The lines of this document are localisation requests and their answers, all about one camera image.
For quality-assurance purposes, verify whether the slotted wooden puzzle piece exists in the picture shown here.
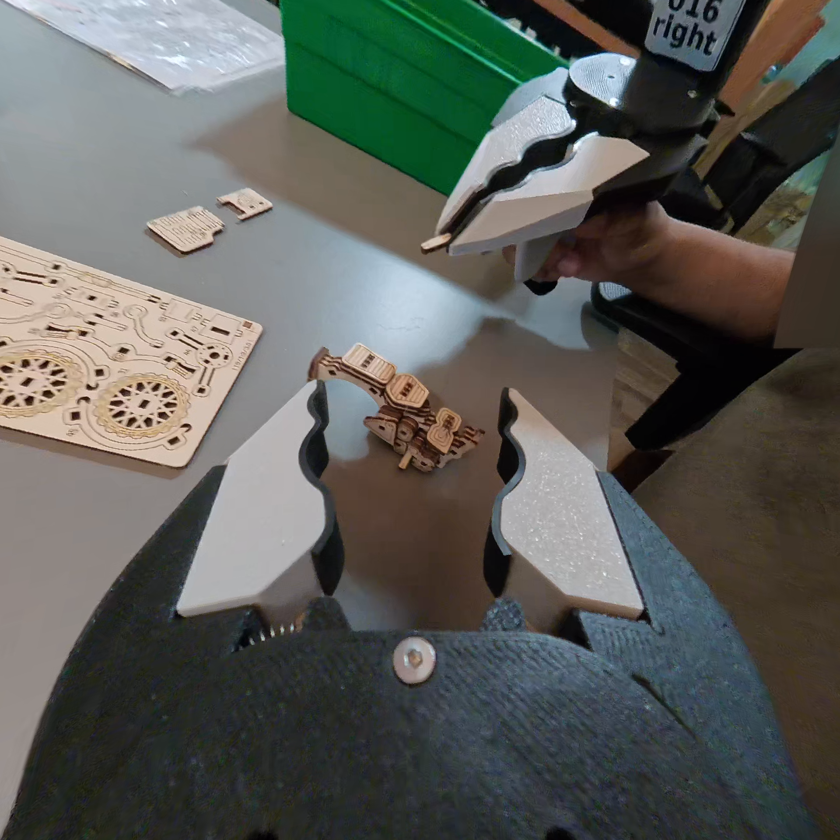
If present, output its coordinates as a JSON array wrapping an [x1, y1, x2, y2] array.
[[146, 205, 225, 256]]

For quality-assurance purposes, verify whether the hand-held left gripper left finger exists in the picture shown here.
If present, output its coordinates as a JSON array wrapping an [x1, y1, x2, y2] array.
[[176, 379, 345, 619]]

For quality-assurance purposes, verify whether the brown wooden furniture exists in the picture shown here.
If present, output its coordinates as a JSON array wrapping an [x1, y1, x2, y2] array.
[[525, 0, 829, 132]]

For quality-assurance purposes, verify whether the grey desk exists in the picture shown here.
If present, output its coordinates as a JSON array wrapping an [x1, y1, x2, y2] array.
[[0, 0, 621, 834]]

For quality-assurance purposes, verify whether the black office chair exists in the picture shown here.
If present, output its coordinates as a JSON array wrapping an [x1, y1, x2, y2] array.
[[589, 59, 840, 455]]

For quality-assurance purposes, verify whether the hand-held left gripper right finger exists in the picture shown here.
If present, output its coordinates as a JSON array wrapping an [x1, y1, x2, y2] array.
[[483, 387, 645, 631]]

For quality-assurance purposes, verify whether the wooden puzzle sheet with wheels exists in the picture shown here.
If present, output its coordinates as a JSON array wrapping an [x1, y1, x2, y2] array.
[[0, 235, 265, 470]]

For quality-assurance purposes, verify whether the small notched wooden puzzle piece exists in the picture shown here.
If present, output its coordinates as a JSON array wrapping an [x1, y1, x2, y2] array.
[[217, 188, 274, 222]]

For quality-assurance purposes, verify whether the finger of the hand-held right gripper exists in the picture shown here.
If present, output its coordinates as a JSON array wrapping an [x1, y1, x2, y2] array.
[[434, 97, 578, 247], [448, 133, 652, 257]]

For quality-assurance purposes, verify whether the wooden puzzle model assembly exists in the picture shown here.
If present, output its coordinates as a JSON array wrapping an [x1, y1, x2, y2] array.
[[308, 343, 487, 472]]

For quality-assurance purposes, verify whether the clear plastic bag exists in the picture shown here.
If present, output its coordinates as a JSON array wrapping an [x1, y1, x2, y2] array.
[[0, 0, 286, 91]]

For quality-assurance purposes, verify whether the person's right hand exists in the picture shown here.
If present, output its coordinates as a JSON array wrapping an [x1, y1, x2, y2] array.
[[541, 203, 677, 296]]

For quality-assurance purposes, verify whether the green plastic bin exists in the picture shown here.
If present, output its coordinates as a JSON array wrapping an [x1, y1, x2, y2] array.
[[279, 0, 572, 196]]

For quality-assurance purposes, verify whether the person's right forearm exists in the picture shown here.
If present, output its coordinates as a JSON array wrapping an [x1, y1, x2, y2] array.
[[656, 210, 798, 345]]

